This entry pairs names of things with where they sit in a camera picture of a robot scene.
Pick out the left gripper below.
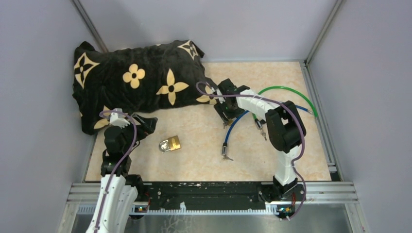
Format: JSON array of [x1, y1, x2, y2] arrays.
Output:
[[118, 113, 157, 154]]

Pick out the large brass padlock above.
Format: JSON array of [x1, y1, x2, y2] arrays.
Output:
[[158, 135, 181, 153]]

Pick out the blue cable lock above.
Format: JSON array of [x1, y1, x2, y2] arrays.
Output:
[[222, 105, 314, 155]]

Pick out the small brass padlock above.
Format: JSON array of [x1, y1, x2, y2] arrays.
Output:
[[223, 119, 235, 129]]

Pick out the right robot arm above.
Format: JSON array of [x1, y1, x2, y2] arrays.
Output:
[[213, 79, 306, 200]]

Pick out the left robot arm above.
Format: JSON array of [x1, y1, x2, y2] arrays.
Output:
[[86, 108, 158, 233]]

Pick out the green lock keys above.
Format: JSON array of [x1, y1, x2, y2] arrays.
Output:
[[260, 128, 267, 141]]

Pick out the black pillow with cream flowers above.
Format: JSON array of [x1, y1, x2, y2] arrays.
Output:
[[72, 40, 218, 135]]

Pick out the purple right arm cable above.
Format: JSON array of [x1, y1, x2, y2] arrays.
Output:
[[195, 81, 307, 221]]

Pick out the green cable lock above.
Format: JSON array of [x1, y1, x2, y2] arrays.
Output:
[[260, 86, 318, 134]]

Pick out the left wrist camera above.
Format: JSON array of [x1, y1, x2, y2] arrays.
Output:
[[109, 108, 130, 128]]

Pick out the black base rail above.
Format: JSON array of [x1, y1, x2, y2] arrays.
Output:
[[66, 181, 359, 216]]

